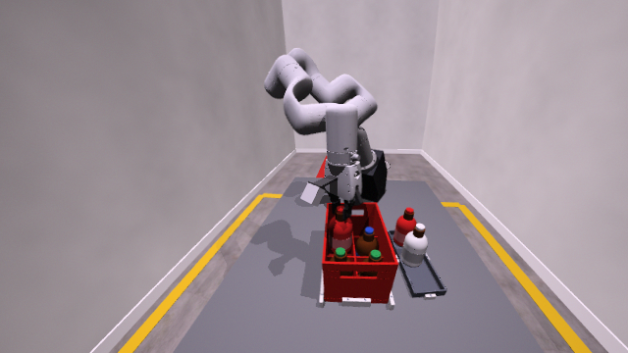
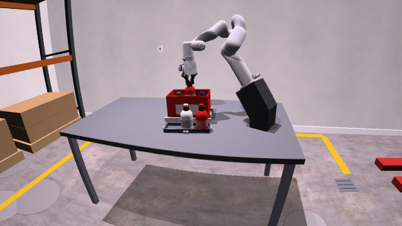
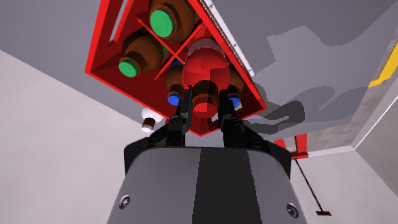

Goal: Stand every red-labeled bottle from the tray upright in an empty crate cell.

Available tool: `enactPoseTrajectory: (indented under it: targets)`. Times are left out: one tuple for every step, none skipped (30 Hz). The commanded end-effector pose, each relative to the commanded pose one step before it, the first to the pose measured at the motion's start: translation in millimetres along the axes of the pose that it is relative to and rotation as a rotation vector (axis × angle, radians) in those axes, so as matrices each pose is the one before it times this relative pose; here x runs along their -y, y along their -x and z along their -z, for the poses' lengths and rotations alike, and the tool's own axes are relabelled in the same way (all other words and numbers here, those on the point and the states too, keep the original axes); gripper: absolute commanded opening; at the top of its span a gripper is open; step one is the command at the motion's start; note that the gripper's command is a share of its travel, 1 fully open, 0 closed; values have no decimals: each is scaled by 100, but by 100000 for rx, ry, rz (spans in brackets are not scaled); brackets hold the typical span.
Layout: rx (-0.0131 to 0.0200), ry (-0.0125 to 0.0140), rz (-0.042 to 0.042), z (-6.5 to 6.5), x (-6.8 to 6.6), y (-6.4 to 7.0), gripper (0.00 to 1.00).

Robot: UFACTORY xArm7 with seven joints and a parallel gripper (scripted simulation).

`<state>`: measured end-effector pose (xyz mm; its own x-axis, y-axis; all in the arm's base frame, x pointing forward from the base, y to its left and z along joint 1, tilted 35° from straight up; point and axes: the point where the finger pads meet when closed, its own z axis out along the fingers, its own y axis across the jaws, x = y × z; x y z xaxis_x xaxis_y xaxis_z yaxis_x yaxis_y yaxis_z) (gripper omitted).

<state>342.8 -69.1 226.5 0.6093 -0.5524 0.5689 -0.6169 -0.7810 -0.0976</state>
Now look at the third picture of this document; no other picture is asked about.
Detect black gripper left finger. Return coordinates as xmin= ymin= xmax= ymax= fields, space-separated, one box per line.
xmin=124 ymin=89 xmax=193 ymax=176

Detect brown bottle with blue cap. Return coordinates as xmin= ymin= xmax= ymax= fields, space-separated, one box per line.
xmin=227 ymin=62 xmax=244 ymax=107
xmin=164 ymin=57 xmax=185 ymax=105

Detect white bottle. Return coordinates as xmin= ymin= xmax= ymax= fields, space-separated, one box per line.
xmin=142 ymin=106 xmax=163 ymax=132

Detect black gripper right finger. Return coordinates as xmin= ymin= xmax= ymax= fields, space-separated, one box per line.
xmin=217 ymin=89 xmax=292 ymax=180

